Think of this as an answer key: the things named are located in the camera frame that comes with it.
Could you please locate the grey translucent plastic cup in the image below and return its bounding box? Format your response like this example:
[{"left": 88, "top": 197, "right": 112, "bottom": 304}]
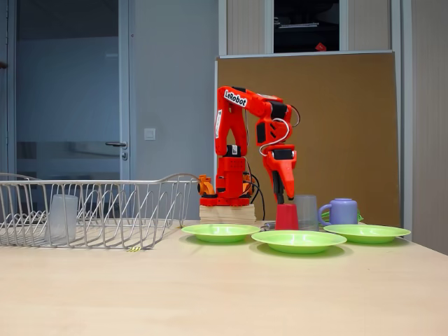
[
  {"left": 294, "top": 195, "right": 320, "bottom": 232},
  {"left": 44, "top": 194, "right": 79, "bottom": 246}
]

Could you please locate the red plastic cup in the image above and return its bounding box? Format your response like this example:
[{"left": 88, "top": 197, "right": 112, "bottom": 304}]
[{"left": 275, "top": 203, "right": 300, "bottom": 231}]

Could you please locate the green whisk with metal handle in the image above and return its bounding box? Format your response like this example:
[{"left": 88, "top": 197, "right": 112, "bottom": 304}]
[{"left": 262, "top": 208, "right": 365, "bottom": 231}]

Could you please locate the purple plastic mug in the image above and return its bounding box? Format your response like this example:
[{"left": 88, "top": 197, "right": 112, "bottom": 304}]
[{"left": 317, "top": 198, "right": 358, "bottom": 225}]

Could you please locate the green plastic plate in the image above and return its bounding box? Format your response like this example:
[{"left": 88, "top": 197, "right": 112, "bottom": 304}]
[
  {"left": 323, "top": 223, "right": 412, "bottom": 244},
  {"left": 251, "top": 230, "right": 348, "bottom": 254},
  {"left": 181, "top": 223, "right": 262, "bottom": 244}
]

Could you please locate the wooden base block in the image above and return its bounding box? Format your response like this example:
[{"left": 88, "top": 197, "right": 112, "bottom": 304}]
[{"left": 199, "top": 204, "right": 256, "bottom": 222}]

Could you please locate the orange clamp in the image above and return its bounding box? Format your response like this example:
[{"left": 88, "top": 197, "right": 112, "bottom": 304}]
[{"left": 195, "top": 174, "right": 216, "bottom": 197}]

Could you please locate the brown partition board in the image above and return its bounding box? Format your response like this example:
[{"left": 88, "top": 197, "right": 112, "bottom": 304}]
[{"left": 213, "top": 50, "right": 402, "bottom": 227}]

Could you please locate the white spiral notebook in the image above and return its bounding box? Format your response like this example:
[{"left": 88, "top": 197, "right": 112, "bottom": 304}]
[{"left": 276, "top": 20, "right": 320, "bottom": 29}]

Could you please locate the grey cabinet with open shelf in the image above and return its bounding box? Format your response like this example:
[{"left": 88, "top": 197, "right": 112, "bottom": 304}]
[{"left": 218, "top": 0, "right": 403, "bottom": 56}]

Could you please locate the grey sliding door cabinet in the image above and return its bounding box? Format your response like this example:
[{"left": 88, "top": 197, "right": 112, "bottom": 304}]
[{"left": 391, "top": 0, "right": 448, "bottom": 246}]

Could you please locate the grey glass door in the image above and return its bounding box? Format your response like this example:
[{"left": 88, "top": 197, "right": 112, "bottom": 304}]
[{"left": 6, "top": 0, "right": 136, "bottom": 183}]

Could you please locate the black power cable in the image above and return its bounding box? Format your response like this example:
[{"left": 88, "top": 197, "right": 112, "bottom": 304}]
[{"left": 244, "top": 159, "right": 267, "bottom": 221}]

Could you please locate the white gripper servo cable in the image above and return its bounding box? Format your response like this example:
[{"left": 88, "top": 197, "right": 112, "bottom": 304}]
[{"left": 259, "top": 118, "right": 293, "bottom": 157}]

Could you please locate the metal wire dish rack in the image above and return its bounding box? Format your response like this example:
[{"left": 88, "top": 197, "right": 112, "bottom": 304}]
[{"left": 0, "top": 172, "right": 201, "bottom": 250}]

